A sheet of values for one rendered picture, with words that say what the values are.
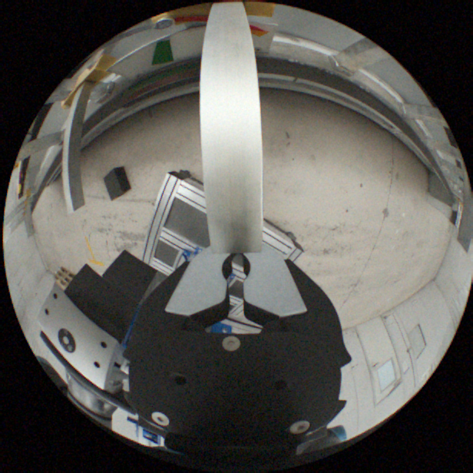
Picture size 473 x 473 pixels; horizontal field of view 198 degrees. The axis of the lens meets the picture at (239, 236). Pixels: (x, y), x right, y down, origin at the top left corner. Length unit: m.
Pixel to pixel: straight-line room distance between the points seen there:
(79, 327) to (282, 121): 1.10
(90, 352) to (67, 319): 0.05
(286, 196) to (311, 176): 0.22
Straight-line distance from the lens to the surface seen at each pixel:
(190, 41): 0.30
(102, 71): 0.33
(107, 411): 0.42
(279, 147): 0.97
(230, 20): 0.16
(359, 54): 0.33
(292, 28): 0.55
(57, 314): 0.26
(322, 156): 1.07
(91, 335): 0.23
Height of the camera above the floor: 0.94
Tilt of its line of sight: 62 degrees down
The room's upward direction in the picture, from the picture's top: 178 degrees counter-clockwise
